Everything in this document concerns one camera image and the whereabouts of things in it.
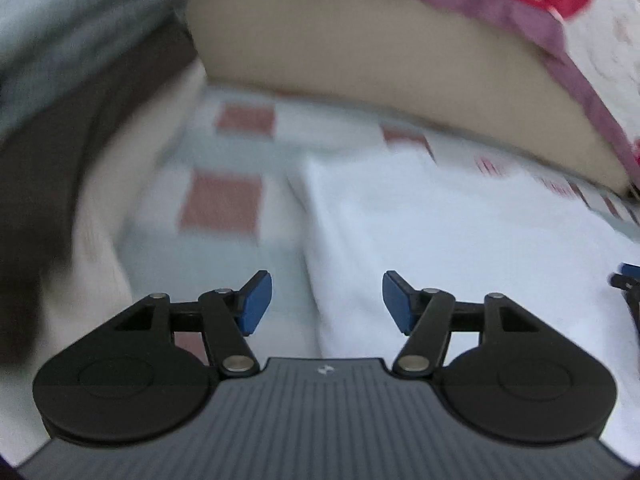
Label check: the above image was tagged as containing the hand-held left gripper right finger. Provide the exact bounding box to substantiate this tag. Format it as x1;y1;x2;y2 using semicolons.
382;270;541;378

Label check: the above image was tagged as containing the dark brown folded sweater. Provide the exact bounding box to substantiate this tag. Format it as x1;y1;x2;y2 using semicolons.
0;22;201;366

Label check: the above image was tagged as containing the printed white quilt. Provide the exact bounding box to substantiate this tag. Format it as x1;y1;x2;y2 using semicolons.
182;0;640;181

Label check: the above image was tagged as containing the checkered cartoon mat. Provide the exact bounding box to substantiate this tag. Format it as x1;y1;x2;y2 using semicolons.
125;85;640;361

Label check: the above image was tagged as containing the grey folded garment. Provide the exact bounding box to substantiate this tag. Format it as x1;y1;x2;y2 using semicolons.
0;0;193;136

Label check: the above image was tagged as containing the beige mattress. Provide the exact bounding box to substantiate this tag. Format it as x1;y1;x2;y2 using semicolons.
185;0;631;196

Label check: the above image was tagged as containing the white shirt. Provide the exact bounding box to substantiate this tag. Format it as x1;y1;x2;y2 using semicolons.
287;150;640;461

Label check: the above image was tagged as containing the cream folded garment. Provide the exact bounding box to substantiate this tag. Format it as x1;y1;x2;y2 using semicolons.
0;60;211;466

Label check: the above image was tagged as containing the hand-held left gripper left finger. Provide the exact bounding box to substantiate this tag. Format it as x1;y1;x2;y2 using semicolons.
115;270;273;377

